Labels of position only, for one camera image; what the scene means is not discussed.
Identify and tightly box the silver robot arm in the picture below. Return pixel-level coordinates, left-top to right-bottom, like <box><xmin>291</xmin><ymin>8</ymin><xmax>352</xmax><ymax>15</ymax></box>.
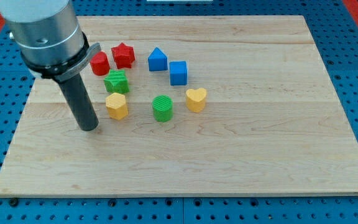
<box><xmin>0</xmin><ymin>0</ymin><xmax>101</xmax><ymax>83</ymax></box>

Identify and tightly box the green star block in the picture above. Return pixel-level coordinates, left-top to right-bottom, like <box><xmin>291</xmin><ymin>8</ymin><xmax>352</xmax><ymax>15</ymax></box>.
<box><xmin>104</xmin><ymin>70</ymin><xmax>130</xmax><ymax>94</ymax></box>

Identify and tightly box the red star block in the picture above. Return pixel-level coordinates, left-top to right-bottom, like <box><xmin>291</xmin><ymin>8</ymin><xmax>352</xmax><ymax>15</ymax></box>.
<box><xmin>111</xmin><ymin>42</ymin><xmax>135</xmax><ymax>69</ymax></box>

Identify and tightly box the light wooden board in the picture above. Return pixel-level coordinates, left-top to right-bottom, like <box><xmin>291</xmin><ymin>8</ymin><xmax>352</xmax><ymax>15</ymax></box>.
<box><xmin>0</xmin><ymin>16</ymin><xmax>358</xmax><ymax>198</ymax></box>

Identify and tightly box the green cylinder block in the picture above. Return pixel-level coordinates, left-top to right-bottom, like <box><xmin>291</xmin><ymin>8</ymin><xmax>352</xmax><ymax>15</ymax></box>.
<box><xmin>152</xmin><ymin>95</ymin><xmax>173</xmax><ymax>122</ymax></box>

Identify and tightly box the yellow heart block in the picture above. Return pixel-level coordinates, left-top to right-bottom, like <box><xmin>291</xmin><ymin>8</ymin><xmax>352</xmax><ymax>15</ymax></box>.
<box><xmin>185</xmin><ymin>88</ymin><xmax>208</xmax><ymax>113</ymax></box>

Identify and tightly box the blue cube block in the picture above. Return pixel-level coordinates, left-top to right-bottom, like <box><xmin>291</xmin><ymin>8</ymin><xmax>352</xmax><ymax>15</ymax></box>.
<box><xmin>169</xmin><ymin>61</ymin><xmax>188</xmax><ymax>86</ymax></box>

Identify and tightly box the blue triangle block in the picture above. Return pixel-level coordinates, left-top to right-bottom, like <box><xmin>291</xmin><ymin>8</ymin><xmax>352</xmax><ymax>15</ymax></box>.
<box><xmin>148</xmin><ymin>47</ymin><xmax>168</xmax><ymax>72</ymax></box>

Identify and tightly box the yellow hexagon block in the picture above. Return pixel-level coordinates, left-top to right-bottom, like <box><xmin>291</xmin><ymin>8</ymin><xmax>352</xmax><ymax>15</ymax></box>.
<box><xmin>105</xmin><ymin>93</ymin><xmax>129</xmax><ymax>120</ymax></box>

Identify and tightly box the red cylinder block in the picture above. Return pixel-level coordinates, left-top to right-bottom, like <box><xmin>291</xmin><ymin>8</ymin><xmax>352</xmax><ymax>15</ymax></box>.
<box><xmin>90</xmin><ymin>52</ymin><xmax>110</xmax><ymax>76</ymax></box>

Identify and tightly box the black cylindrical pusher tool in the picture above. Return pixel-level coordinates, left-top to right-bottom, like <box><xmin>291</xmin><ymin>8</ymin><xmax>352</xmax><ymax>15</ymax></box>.
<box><xmin>58</xmin><ymin>74</ymin><xmax>99</xmax><ymax>131</ymax></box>

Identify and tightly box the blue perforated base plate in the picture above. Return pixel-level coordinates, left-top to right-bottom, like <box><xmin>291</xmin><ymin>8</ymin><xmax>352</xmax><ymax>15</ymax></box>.
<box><xmin>0</xmin><ymin>1</ymin><xmax>358</xmax><ymax>223</ymax></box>

